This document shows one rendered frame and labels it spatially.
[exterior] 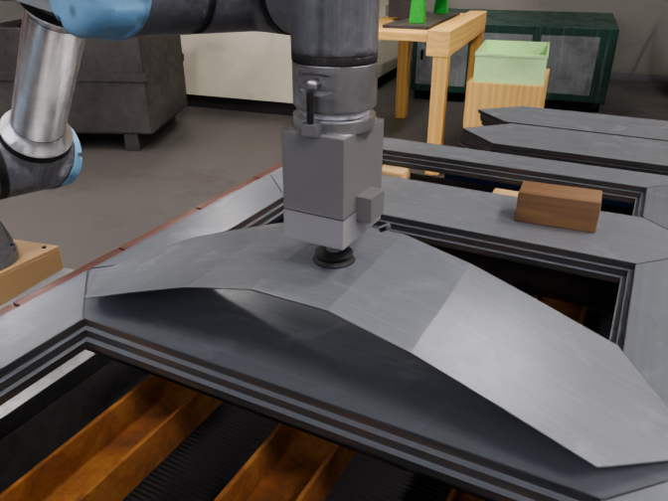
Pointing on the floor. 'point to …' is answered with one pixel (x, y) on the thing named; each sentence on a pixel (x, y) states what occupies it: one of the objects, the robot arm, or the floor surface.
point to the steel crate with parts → (113, 84)
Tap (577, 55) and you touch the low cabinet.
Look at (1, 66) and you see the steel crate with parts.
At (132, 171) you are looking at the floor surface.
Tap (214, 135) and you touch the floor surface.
